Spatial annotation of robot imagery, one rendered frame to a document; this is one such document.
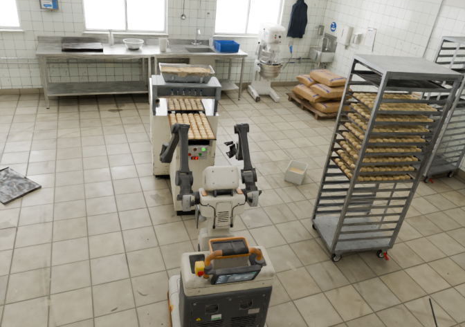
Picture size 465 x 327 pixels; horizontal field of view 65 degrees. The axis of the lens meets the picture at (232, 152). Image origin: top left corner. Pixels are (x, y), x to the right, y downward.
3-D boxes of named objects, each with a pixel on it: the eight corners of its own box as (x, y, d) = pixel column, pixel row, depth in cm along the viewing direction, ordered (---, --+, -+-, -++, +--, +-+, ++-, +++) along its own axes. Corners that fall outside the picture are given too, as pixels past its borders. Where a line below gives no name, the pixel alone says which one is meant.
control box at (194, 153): (181, 158, 340) (181, 145, 334) (206, 157, 346) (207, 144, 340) (181, 160, 337) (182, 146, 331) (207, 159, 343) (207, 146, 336)
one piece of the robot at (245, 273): (259, 282, 215) (270, 269, 197) (201, 289, 206) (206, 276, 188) (256, 263, 221) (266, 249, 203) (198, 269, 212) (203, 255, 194)
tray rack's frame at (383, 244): (329, 260, 334) (388, 71, 250) (308, 225, 378) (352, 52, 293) (390, 256, 349) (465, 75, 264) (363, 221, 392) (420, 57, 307)
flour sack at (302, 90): (291, 91, 701) (293, 82, 693) (308, 90, 719) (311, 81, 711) (314, 104, 646) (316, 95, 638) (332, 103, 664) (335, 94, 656)
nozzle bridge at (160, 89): (151, 104, 414) (151, 75, 398) (213, 104, 431) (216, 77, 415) (152, 115, 386) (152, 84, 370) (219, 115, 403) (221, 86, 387)
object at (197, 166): (169, 180, 431) (170, 110, 389) (197, 179, 440) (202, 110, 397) (174, 218, 372) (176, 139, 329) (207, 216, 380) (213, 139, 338)
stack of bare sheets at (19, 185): (-29, 183, 389) (-29, 180, 387) (9, 168, 420) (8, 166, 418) (4, 204, 364) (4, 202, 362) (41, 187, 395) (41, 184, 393)
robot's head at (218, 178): (240, 188, 224) (238, 164, 227) (207, 190, 218) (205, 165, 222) (234, 191, 237) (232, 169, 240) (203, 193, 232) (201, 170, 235)
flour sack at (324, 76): (306, 77, 691) (308, 68, 683) (323, 75, 710) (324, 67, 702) (331, 89, 636) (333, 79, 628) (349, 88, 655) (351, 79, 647)
